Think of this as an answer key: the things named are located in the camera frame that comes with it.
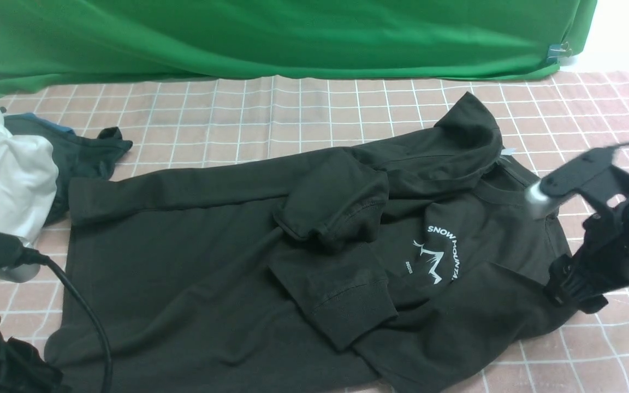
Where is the metal binder clip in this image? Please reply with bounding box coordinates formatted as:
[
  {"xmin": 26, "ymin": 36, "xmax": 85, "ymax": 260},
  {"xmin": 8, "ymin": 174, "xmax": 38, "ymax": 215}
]
[{"xmin": 545, "ymin": 42, "xmax": 573, "ymax": 64}]

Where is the blue garment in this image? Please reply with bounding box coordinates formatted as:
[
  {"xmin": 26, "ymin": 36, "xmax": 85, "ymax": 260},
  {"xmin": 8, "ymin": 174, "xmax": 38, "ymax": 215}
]
[{"xmin": 19, "ymin": 112, "xmax": 75, "ymax": 135}]

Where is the dark gray long-sleeve top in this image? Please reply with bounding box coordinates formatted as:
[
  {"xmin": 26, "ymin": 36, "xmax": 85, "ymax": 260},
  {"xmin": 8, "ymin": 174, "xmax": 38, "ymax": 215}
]
[{"xmin": 67, "ymin": 93, "xmax": 575, "ymax": 392}]

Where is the dark teal garment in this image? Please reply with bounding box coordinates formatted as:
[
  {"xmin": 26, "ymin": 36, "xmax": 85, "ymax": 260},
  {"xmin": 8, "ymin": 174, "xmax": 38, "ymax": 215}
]
[{"xmin": 3, "ymin": 114, "xmax": 133, "ymax": 225}]

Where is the black left camera cable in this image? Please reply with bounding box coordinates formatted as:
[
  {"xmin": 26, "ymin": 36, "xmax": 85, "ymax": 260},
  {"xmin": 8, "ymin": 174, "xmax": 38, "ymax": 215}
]
[{"xmin": 22, "ymin": 248, "xmax": 114, "ymax": 393}]

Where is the green backdrop cloth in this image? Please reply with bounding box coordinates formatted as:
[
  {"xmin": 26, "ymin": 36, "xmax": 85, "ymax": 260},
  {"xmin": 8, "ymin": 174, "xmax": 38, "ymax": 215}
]
[{"xmin": 0, "ymin": 1, "xmax": 597, "ymax": 97}]

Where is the pink checkered tablecloth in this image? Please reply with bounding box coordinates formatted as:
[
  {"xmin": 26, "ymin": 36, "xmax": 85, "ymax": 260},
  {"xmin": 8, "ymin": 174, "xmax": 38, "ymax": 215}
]
[{"xmin": 0, "ymin": 70, "xmax": 629, "ymax": 392}]

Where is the white garment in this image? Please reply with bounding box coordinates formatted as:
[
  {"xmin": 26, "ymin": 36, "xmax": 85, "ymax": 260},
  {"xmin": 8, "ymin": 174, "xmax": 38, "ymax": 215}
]
[{"xmin": 0, "ymin": 112, "xmax": 59, "ymax": 248}]

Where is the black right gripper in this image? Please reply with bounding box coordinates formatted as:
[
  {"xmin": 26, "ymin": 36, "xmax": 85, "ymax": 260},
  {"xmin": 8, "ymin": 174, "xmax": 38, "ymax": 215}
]
[{"xmin": 544, "ymin": 198, "xmax": 629, "ymax": 315}]

